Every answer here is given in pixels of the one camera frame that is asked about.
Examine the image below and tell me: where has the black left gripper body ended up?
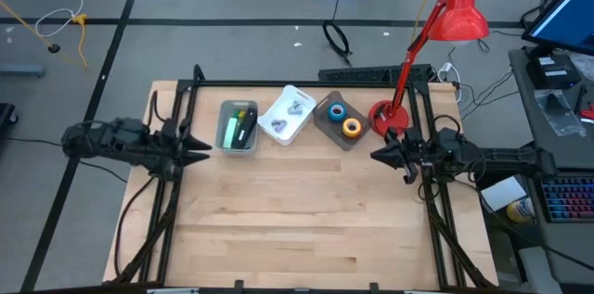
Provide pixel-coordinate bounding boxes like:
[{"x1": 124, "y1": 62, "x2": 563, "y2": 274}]
[{"x1": 155, "y1": 117, "x2": 193, "y2": 180}]

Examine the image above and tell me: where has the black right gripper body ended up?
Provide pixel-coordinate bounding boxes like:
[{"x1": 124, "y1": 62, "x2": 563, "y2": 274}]
[{"x1": 392, "y1": 127, "x2": 435, "y2": 185}]

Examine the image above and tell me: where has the mint green stapler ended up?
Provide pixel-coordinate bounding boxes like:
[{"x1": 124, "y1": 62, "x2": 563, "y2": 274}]
[{"x1": 222, "y1": 117, "x2": 239, "y2": 149}]

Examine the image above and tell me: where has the clear translucent plastic bin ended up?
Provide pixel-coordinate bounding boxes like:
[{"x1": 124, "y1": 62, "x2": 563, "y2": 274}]
[{"x1": 214, "y1": 99, "x2": 260, "y2": 155}]

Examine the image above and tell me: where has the yellow tape roll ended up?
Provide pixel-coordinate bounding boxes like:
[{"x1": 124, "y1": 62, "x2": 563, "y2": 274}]
[{"x1": 342, "y1": 117, "x2": 363, "y2": 139}]

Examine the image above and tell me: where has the black stapler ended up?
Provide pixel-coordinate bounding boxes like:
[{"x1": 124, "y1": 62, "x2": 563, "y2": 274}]
[{"x1": 231, "y1": 107, "x2": 259, "y2": 150}]

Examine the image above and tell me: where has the blue tape roll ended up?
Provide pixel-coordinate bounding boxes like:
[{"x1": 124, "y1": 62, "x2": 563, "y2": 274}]
[{"x1": 327, "y1": 102, "x2": 348, "y2": 123}]

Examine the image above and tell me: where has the white plastic bin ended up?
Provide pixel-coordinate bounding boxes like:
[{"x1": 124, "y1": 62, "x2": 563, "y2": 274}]
[{"x1": 256, "y1": 83, "x2": 318, "y2": 147}]

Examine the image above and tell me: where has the smoky grey translucent bin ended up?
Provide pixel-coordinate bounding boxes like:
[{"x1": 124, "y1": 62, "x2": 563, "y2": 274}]
[{"x1": 311, "y1": 90, "x2": 372, "y2": 152}]

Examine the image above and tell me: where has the black perforated box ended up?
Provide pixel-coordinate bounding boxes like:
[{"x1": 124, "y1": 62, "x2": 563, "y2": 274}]
[{"x1": 317, "y1": 63, "x2": 435, "y2": 85}]

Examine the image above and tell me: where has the white power adapter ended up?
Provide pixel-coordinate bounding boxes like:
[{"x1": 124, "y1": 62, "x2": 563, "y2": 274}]
[{"x1": 438, "y1": 61, "x2": 464, "y2": 103}]

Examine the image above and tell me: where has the white paper sheet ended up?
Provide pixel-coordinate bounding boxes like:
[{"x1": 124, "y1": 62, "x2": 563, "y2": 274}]
[{"x1": 480, "y1": 175, "x2": 528, "y2": 212}]

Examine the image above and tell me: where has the yellow bottle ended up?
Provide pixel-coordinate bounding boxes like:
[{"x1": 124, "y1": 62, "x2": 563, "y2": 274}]
[{"x1": 506, "y1": 197, "x2": 536, "y2": 224}]

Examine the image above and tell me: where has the red desk lamp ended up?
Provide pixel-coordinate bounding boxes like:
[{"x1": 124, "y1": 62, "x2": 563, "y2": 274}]
[{"x1": 368, "y1": 0, "x2": 491, "y2": 138}]

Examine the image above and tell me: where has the clear plastic bag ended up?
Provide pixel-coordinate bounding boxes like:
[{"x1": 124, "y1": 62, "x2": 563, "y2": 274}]
[{"x1": 533, "y1": 88, "x2": 587, "y2": 137}]

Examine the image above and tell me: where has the black mini computer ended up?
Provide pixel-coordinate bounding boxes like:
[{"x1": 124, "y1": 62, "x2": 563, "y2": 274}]
[{"x1": 525, "y1": 54, "x2": 582, "y2": 90}]

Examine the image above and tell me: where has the backlit black keyboard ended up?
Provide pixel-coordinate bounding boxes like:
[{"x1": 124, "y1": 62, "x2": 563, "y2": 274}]
[{"x1": 539, "y1": 173, "x2": 594, "y2": 224}]

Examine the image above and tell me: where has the dark grey side desk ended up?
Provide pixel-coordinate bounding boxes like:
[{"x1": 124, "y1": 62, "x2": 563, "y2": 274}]
[{"x1": 508, "y1": 45, "x2": 594, "y2": 286}]

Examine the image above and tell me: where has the black caster base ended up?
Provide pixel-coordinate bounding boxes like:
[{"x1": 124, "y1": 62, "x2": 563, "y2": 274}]
[{"x1": 0, "y1": 102, "x2": 19, "y2": 128}]

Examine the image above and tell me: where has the grey desk foot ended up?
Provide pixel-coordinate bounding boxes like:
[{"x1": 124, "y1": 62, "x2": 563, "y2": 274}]
[{"x1": 0, "y1": 64, "x2": 46, "y2": 78}]

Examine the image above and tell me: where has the computer monitor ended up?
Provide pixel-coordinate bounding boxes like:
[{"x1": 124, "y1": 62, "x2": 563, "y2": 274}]
[{"x1": 522, "y1": 0, "x2": 594, "y2": 58}]

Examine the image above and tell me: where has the black aluminium table frame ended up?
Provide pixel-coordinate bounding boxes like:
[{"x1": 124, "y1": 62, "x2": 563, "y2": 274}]
[{"x1": 110, "y1": 64, "x2": 500, "y2": 294}]

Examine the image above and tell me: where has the coiled black cable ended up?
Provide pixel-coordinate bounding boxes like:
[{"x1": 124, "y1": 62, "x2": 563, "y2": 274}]
[{"x1": 322, "y1": 19, "x2": 353, "y2": 64}]

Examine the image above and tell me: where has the yellow rope with black ball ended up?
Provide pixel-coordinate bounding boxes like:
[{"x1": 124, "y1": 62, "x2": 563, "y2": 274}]
[{"x1": 0, "y1": 0, "x2": 61, "y2": 54}]

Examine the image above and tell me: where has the yellow plug and cable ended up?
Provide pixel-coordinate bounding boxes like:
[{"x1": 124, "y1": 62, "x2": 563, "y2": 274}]
[{"x1": 71, "y1": 13, "x2": 89, "y2": 69}]

